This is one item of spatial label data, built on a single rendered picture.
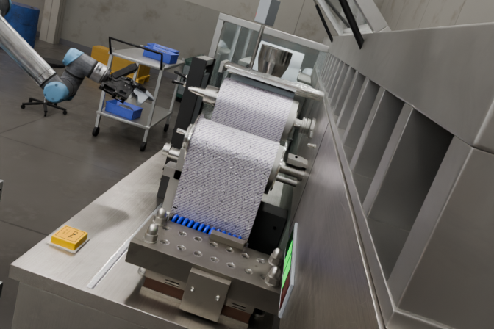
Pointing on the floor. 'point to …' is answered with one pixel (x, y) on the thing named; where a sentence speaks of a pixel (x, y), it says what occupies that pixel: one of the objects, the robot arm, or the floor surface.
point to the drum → (23, 20)
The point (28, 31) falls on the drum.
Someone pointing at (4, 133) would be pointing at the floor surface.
